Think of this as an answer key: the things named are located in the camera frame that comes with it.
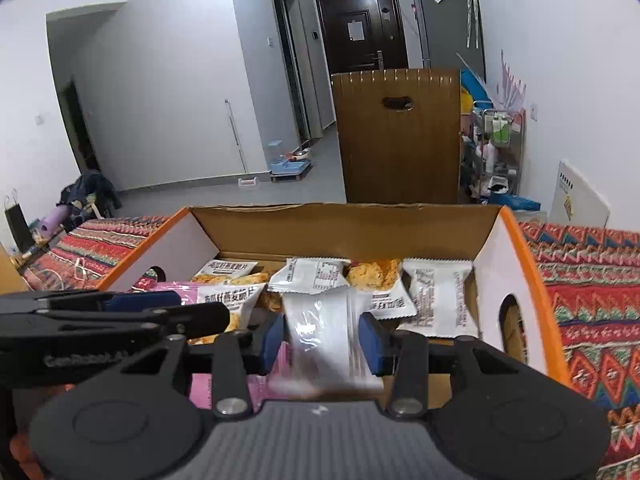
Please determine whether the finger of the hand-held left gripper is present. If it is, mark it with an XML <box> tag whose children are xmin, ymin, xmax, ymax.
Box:
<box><xmin>0</xmin><ymin>303</ymin><xmax>232</xmax><ymax>342</ymax></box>
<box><xmin>0</xmin><ymin>290</ymin><xmax>182</xmax><ymax>315</ymax></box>

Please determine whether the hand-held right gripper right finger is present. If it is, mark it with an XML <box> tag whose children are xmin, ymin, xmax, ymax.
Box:
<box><xmin>358</xmin><ymin>311</ymin><xmax>521</xmax><ymax>420</ymax></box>

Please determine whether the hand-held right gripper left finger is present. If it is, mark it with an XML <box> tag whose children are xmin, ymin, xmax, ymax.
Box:
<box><xmin>119</xmin><ymin>312</ymin><xmax>288</xmax><ymax>420</ymax></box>

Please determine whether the small lilac packet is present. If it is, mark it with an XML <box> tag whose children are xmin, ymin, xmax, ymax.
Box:
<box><xmin>149</xmin><ymin>281</ymin><xmax>202</xmax><ymax>307</ymax></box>

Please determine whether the translucent white snack packet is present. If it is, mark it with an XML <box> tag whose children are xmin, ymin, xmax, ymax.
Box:
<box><xmin>270</xmin><ymin>287</ymin><xmax>387</xmax><ymax>397</ymax></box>

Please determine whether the white oat crisp packet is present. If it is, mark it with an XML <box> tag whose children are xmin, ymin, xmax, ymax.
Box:
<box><xmin>345</xmin><ymin>259</ymin><xmax>419</xmax><ymax>321</ymax></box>
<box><xmin>195</xmin><ymin>282</ymin><xmax>267</xmax><ymax>335</ymax></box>
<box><xmin>192</xmin><ymin>260</ymin><xmax>259</xmax><ymax>286</ymax></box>

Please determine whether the silver white snack packet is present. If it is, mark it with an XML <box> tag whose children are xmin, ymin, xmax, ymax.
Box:
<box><xmin>397</xmin><ymin>259</ymin><xmax>481</xmax><ymax>339</ymax></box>
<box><xmin>267</xmin><ymin>257</ymin><xmax>352</xmax><ymax>294</ymax></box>

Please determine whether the orange cardboard box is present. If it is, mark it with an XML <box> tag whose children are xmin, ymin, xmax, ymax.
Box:
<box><xmin>97</xmin><ymin>203</ymin><xmax>573</xmax><ymax>411</ymax></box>

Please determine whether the dark jacket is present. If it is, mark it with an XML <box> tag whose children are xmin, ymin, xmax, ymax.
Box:
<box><xmin>57</xmin><ymin>170</ymin><xmax>123</xmax><ymax>221</ymax></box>

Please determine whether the purple rolled mat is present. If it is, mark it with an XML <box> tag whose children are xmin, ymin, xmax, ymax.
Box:
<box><xmin>39</xmin><ymin>207</ymin><xmax>69</xmax><ymax>237</ymax></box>

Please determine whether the black paper bag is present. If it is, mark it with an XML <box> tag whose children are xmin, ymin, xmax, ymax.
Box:
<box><xmin>4</xmin><ymin>192</ymin><xmax>37</xmax><ymax>257</ymax></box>

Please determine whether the blue pet feeding stand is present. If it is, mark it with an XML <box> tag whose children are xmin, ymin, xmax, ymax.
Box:
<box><xmin>269</xmin><ymin>144</ymin><xmax>319</xmax><ymax>182</ymax></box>

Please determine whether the white mop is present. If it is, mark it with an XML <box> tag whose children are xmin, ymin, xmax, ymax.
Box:
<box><xmin>224</xmin><ymin>99</ymin><xmax>259</xmax><ymax>190</ymax></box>

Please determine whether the blue plastic bag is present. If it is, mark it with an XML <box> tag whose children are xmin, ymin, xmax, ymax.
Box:
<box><xmin>500</xmin><ymin>195</ymin><xmax>542</xmax><ymax>212</ymax></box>

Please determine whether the metal storage trolley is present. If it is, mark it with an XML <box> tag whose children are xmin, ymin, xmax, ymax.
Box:
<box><xmin>460</xmin><ymin>107</ymin><xmax>527</xmax><ymax>206</ymax></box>

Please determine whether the white flat board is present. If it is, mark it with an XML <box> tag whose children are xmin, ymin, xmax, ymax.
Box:
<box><xmin>549</xmin><ymin>160</ymin><xmax>612</xmax><ymax>229</ymax></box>

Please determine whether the grey interior door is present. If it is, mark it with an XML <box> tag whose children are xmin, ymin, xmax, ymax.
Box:
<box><xmin>269</xmin><ymin>0</ymin><xmax>324</xmax><ymax>145</ymax></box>

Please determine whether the dark brown door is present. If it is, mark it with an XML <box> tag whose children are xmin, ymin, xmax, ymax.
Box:
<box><xmin>315</xmin><ymin>0</ymin><xmax>410</xmax><ymax>77</ymax></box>

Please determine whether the grey fridge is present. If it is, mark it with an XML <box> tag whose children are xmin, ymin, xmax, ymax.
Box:
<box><xmin>411</xmin><ymin>0</ymin><xmax>487</xmax><ymax>83</ymax></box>

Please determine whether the white umbrella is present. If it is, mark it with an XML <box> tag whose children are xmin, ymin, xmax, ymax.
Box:
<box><xmin>462</xmin><ymin>0</ymin><xmax>484</xmax><ymax>52</ymax></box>

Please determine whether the white earphone cable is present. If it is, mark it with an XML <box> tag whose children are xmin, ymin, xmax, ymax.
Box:
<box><xmin>30</xmin><ymin>255</ymin><xmax>102</xmax><ymax>292</ymax></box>

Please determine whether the purple wall decoration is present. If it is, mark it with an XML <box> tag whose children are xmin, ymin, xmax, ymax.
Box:
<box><xmin>492</xmin><ymin>50</ymin><xmax>527</xmax><ymax>111</ymax></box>

